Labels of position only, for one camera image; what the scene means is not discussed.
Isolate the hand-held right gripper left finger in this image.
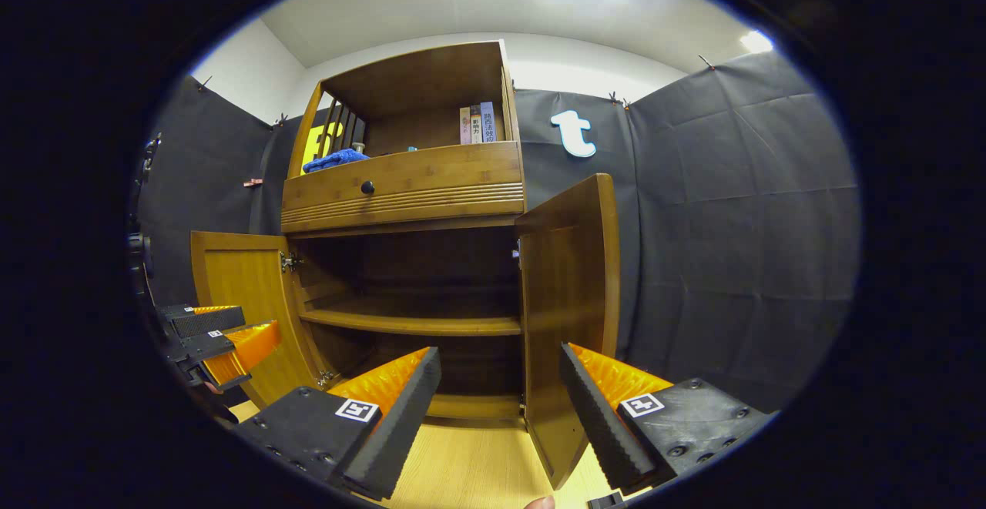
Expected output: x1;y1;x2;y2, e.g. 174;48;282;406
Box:
231;347;443;501

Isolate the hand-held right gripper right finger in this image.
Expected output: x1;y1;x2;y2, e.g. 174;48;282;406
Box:
558;342;775;494

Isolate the wooden shoe cabinet door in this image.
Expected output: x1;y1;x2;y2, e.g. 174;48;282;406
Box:
514;172;622;491
189;229;330;409

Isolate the wooden double-door shoe cabinet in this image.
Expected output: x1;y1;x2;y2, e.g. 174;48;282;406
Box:
189;39;622;491

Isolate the wooden inner cabinet shelf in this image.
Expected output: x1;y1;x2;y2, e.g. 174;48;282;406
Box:
298;296;524;337

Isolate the wooden cabinet drawer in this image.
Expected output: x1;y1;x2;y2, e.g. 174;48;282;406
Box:
280;140;528;235

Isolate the blue cloth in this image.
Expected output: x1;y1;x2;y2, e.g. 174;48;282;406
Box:
302;148;371;175

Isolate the black backdrop cloth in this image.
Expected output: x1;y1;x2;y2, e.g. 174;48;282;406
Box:
135;51;863;414

